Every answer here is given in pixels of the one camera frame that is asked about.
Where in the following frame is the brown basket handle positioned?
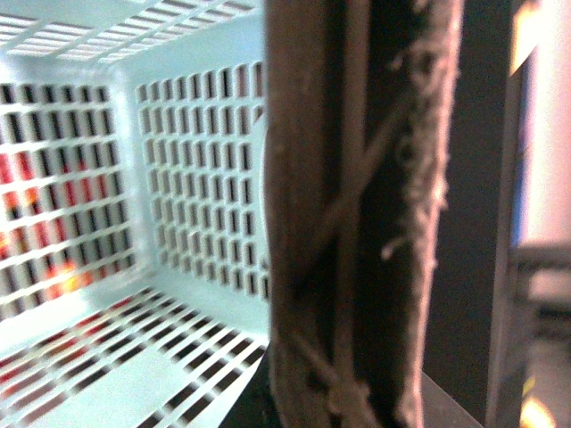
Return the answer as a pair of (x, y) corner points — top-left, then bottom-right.
(264, 1), (463, 427)

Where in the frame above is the light blue plastic basket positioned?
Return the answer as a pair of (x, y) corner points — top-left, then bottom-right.
(1, 1), (270, 427)

